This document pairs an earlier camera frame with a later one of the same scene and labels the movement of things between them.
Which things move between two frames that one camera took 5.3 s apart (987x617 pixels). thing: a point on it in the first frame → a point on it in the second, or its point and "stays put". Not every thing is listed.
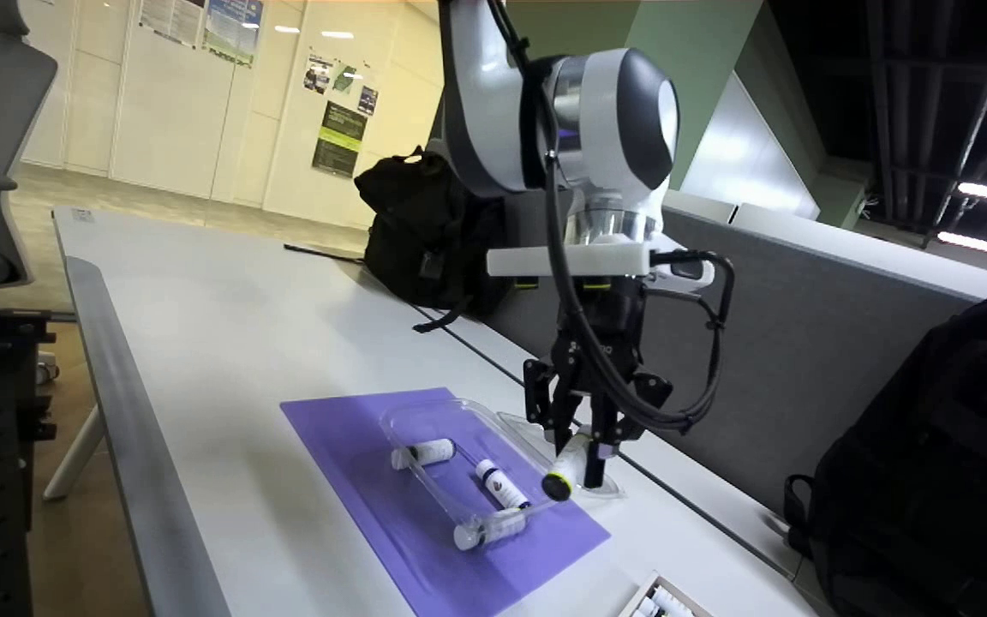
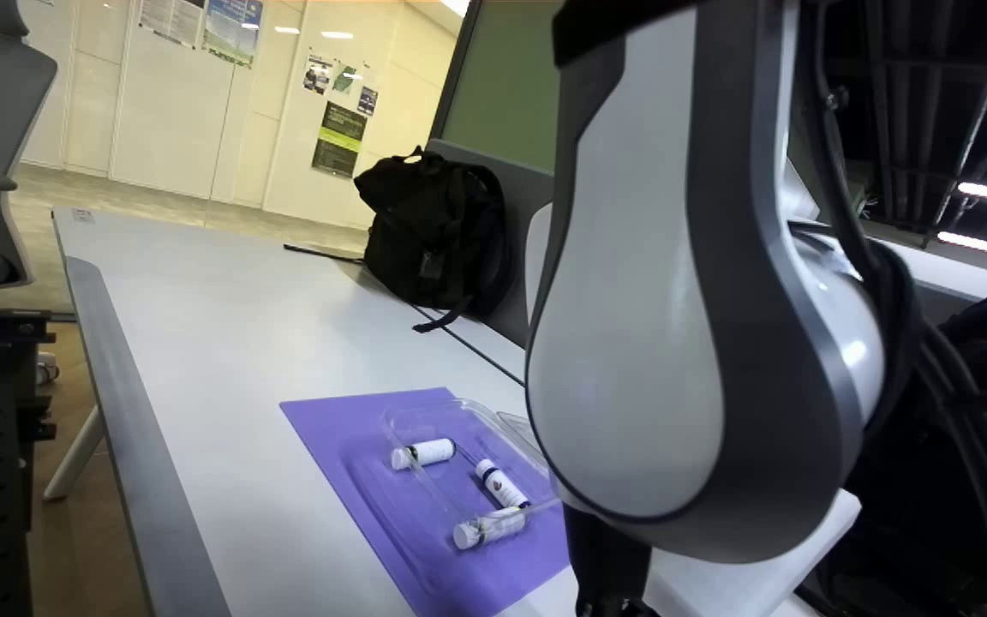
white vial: x=421 y=454 stays put
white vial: x=502 y=483 stays put
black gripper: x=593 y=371 → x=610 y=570
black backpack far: x=433 y=237 stays put
